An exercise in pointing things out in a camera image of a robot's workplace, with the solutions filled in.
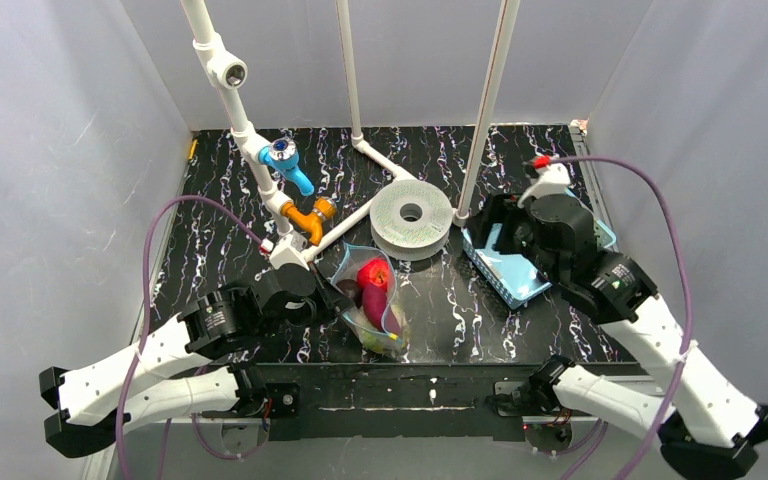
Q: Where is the clear zip top bag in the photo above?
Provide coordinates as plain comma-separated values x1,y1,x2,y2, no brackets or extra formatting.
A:
330,243,409,358

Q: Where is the magenta sweet potato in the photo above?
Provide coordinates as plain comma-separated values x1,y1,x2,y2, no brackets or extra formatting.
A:
362,286,402,336

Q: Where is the red apple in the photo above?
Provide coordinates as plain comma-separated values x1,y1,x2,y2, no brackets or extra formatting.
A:
355,258,392,292

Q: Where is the dark red plum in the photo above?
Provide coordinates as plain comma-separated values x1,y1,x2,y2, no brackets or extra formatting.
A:
336,278,363,304

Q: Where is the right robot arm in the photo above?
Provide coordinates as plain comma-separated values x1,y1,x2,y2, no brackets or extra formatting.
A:
465,193,768,479

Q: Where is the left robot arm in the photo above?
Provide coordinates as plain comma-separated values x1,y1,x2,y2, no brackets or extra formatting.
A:
39,264,355,458

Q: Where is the light blue plastic basket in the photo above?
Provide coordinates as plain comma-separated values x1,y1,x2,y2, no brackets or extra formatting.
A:
462,191,617,310

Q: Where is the orange tap valve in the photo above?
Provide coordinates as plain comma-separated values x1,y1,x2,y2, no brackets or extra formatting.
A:
280,197,337,246

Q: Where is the white filament spool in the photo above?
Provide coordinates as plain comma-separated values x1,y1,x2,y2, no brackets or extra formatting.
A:
369,179,454,261

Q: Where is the blue tap valve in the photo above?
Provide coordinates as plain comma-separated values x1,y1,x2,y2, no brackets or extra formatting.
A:
258,137,314,196

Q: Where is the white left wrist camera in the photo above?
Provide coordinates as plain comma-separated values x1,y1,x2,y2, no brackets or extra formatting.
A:
269,232,308,269

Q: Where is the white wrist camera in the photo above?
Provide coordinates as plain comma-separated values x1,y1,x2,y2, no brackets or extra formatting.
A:
269,232,308,269
517,155,571,209

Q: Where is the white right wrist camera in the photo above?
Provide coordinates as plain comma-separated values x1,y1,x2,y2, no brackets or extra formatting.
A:
517,155,571,209

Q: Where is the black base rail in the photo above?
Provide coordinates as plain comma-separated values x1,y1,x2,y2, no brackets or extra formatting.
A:
201,360,597,444

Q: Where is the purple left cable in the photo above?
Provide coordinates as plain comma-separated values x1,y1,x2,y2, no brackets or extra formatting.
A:
114,195,273,480

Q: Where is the purple cable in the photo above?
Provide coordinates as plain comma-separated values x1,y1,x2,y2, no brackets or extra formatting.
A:
549,156,694,480
114,195,273,480

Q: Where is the white PVC pipe frame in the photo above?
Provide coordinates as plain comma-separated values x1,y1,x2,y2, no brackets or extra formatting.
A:
180,0,522,270

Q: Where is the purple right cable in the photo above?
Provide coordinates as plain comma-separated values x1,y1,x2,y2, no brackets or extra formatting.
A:
549,156,694,480

